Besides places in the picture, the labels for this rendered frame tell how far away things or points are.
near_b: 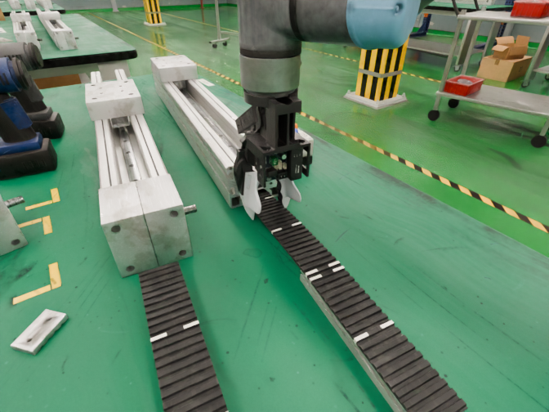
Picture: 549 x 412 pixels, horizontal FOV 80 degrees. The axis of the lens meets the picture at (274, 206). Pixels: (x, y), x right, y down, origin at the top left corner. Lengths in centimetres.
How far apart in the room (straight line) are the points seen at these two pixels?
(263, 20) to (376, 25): 12
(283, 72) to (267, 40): 4
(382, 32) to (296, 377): 35
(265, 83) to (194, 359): 31
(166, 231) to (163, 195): 5
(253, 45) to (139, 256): 31
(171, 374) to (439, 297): 33
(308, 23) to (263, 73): 8
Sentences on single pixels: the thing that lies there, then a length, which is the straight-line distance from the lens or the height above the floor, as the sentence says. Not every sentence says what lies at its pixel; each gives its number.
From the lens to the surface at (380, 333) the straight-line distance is 39.
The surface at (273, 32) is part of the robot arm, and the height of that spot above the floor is 107.
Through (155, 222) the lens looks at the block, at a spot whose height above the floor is 86.
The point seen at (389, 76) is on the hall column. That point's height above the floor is 28.
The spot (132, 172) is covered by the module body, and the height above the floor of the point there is 84.
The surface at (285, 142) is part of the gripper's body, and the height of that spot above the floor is 94.
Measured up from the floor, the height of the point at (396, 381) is 81.
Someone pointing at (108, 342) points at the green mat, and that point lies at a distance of 44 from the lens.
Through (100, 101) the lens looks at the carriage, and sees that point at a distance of 81.
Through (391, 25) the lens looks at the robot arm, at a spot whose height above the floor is 108.
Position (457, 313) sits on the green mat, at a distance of 48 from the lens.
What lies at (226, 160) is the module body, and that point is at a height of 86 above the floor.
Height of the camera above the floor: 112
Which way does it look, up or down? 35 degrees down
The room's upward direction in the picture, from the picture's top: straight up
